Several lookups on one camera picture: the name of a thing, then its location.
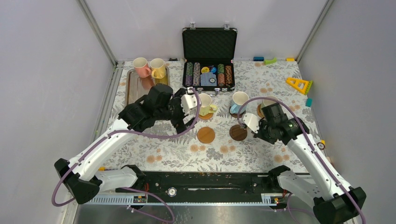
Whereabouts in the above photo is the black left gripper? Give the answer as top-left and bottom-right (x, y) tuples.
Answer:
(156, 89), (197, 133)

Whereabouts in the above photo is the dark brown wooden coaster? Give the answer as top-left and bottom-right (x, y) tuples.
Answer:
(229, 125), (248, 141)

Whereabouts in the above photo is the dark walnut wooden coaster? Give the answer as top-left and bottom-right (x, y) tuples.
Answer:
(229, 111), (246, 118)

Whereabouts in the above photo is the pink mug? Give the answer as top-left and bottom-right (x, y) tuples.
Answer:
(133, 57), (151, 78)

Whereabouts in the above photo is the pale yellow mug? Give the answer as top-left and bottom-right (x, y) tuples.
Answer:
(199, 93), (218, 117)

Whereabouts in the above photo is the light blue mug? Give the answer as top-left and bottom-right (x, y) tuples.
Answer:
(229, 91), (249, 114)

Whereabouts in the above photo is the light green mug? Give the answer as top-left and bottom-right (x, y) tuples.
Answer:
(261, 96), (278, 108)

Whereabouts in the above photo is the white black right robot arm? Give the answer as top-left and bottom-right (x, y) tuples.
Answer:
(253, 103), (367, 224)

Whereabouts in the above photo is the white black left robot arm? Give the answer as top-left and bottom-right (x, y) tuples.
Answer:
(51, 84), (201, 207)

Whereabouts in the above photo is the woven rattan coaster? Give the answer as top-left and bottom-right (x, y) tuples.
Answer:
(256, 105), (264, 118)

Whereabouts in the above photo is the orange wooden coaster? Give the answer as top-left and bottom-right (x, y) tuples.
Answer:
(198, 113), (213, 120)

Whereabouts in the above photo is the light brown wooden coaster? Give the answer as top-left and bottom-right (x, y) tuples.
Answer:
(197, 127), (215, 144)

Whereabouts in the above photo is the silver metal tray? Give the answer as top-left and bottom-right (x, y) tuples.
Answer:
(126, 66), (170, 105)

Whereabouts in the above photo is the teal toy block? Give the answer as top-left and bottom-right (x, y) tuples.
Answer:
(305, 98), (313, 107)

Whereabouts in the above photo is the tape roll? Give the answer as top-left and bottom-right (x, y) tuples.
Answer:
(317, 140), (325, 150)

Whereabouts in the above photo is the yellow triangle toy block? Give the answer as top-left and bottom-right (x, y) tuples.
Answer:
(285, 77), (313, 95)

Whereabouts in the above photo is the floral table mat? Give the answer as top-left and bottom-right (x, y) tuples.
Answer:
(103, 61), (321, 173)

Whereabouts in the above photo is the green toy block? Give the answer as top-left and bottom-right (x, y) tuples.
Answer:
(264, 57), (277, 65)

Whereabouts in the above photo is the black poker chip case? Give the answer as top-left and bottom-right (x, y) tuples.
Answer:
(182, 23), (238, 93)

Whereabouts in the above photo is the blue toy block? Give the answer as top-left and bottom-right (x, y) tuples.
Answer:
(253, 56), (265, 62)

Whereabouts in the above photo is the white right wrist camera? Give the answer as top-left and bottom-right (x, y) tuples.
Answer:
(242, 113), (261, 133)

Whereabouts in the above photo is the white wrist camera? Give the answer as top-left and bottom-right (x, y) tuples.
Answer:
(242, 113), (261, 133)
(181, 87), (198, 115)

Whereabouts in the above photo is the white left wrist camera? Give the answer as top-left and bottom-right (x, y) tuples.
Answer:
(181, 87), (198, 115)

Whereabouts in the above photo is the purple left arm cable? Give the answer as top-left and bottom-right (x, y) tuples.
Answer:
(51, 88), (202, 224)

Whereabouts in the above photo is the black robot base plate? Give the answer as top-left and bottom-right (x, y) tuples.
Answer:
(132, 171), (289, 204)

